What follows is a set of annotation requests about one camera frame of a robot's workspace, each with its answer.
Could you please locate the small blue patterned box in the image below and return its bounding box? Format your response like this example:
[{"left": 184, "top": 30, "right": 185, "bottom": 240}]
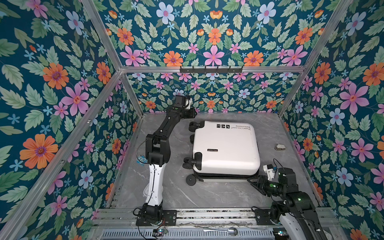
[{"left": 137, "top": 156, "right": 148, "bottom": 165}]

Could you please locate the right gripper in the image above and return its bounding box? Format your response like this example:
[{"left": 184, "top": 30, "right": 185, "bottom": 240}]
[{"left": 246, "top": 174, "right": 285, "bottom": 198}]

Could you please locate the small grey white object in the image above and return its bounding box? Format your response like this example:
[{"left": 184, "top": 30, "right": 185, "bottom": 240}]
[{"left": 275, "top": 144, "right": 286, "bottom": 151}]

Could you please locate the metal spoon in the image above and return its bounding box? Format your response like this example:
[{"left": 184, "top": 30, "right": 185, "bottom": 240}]
[{"left": 203, "top": 227, "right": 239, "bottom": 237}]

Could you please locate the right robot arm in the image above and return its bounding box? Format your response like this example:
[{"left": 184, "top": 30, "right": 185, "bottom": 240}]
[{"left": 247, "top": 167, "right": 327, "bottom": 240}]

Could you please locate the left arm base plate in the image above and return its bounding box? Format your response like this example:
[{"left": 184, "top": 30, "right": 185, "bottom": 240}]
[{"left": 136, "top": 210, "right": 178, "bottom": 227}]

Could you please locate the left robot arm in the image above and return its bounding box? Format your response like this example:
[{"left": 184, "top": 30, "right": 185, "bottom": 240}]
[{"left": 139, "top": 96, "right": 197, "bottom": 225}]

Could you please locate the black suitcase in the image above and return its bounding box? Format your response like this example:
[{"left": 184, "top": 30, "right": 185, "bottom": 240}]
[{"left": 183, "top": 121, "right": 261, "bottom": 186}]

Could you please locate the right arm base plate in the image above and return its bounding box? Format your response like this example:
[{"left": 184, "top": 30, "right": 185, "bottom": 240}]
[{"left": 251, "top": 206, "right": 281, "bottom": 226}]

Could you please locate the black hook rail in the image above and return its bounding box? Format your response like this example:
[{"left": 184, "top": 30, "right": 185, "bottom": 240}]
[{"left": 180, "top": 66, "right": 243, "bottom": 75}]

